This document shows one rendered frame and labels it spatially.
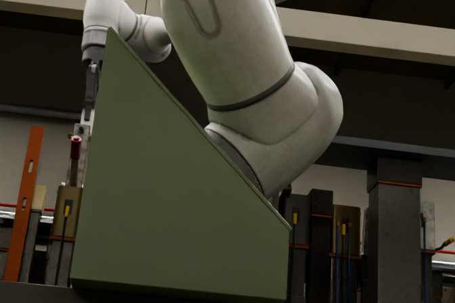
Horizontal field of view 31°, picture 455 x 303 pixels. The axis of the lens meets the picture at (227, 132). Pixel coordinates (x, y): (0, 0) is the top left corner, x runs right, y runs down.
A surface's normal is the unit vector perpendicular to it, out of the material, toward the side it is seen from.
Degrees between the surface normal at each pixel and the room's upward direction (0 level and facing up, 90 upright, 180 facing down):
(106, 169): 90
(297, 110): 111
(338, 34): 90
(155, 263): 90
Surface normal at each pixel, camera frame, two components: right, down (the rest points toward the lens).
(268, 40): 0.66, 0.08
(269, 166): 0.40, 0.21
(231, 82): -0.10, 0.56
